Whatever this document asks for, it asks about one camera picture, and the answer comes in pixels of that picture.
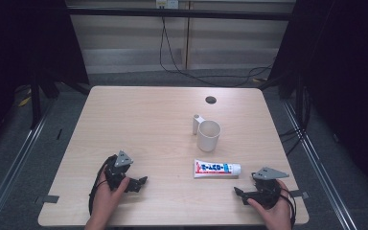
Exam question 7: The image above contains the person's right hand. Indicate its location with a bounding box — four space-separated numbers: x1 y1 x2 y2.
246 179 293 230

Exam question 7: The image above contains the white toothpaste tube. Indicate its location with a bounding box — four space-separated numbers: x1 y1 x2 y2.
193 158 242 179

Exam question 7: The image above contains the white cup with handle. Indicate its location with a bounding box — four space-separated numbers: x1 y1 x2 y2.
192 113 222 153

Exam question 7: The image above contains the black wall cable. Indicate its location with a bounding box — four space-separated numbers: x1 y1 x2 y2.
158 15 274 88

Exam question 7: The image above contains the grey tape strip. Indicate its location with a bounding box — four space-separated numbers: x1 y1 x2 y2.
288 189 311 200
34 194 60 205

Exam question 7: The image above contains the metal floor rail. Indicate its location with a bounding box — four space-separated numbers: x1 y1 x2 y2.
282 101 362 230
0 95 57 230

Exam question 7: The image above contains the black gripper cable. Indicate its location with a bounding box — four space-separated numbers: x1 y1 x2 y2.
88 154 118 216
279 186 298 229

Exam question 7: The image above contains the yellow floor tape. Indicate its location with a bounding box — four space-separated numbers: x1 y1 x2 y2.
17 88 33 108

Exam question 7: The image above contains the person's left hand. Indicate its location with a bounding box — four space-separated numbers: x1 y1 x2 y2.
90 176 131 225

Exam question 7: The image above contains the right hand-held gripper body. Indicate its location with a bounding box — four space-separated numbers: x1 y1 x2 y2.
250 166 290 211

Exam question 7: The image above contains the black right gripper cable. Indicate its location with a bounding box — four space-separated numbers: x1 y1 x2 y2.
279 186 298 229

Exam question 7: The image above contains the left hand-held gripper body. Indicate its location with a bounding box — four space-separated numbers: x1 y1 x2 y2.
103 150 135 193

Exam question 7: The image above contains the white wall socket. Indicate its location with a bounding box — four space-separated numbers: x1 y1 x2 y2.
155 0 180 11

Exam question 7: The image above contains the black horizontal frame bar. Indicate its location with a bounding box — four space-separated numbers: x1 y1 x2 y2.
66 7 297 22

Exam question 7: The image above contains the black metal stand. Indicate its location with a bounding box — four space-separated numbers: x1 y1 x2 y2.
28 75 92 130

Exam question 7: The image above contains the bundle of black floor cables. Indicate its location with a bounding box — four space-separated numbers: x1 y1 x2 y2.
278 84 312 158

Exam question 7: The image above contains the black curtain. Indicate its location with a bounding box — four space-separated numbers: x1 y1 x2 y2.
267 0 368 196
0 0 91 157

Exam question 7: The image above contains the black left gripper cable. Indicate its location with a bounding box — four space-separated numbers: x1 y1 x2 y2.
88 154 118 216

